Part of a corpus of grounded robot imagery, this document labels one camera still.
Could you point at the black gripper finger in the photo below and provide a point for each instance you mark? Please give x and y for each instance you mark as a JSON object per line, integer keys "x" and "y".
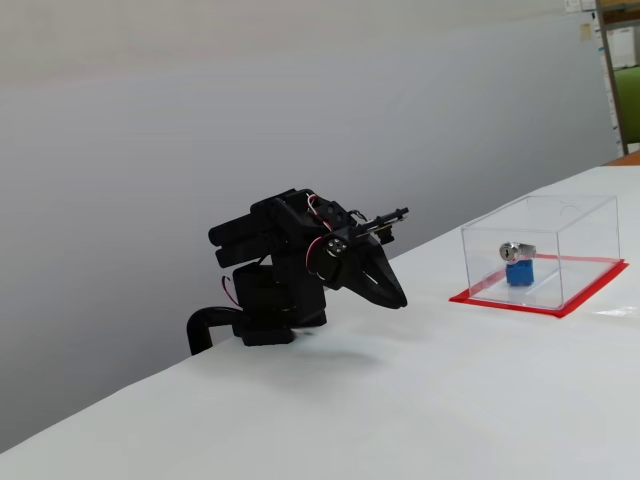
{"x": 386, "y": 272}
{"x": 372, "y": 296}

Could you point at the green panel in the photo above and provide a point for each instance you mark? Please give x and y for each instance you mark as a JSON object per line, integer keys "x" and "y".
{"x": 630, "y": 110}

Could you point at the black table clamp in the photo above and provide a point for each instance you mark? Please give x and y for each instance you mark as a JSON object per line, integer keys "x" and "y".
{"x": 197, "y": 330}

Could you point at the brown wooden desk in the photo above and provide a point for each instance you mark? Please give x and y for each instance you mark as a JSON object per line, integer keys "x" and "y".
{"x": 627, "y": 160}

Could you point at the white cardboard box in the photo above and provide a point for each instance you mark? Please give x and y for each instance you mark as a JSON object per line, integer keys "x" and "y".
{"x": 625, "y": 47}

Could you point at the blue lego brick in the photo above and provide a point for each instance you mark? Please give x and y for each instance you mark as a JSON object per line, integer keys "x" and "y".
{"x": 520, "y": 275}

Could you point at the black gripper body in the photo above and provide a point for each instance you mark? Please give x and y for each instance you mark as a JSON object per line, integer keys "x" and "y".
{"x": 358, "y": 264}

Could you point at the grey metal shelf post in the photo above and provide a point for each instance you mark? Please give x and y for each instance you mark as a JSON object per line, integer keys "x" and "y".
{"x": 615, "y": 90}

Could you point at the red tape frame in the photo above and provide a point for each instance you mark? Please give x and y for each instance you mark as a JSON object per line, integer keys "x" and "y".
{"x": 595, "y": 286}

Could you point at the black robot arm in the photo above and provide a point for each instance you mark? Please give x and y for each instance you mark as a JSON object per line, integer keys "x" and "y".
{"x": 280, "y": 300}

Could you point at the beige paper note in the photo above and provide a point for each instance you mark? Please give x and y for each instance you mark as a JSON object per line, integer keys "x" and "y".
{"x": 586, "y": 31}

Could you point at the white paper label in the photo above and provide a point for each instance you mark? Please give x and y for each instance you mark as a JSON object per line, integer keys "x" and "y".
{"x": 573, "y": 5}

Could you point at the silver lock cylinder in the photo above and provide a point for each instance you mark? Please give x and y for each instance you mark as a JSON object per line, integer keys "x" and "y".
{"x": 510, "y": 251}

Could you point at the transparent plastic box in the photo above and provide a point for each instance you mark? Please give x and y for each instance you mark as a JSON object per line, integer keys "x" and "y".
{"x": 590, "y": 235}

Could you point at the black wrist camera board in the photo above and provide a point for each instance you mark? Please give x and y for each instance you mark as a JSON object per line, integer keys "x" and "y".
{"x": 397, "y": 215}

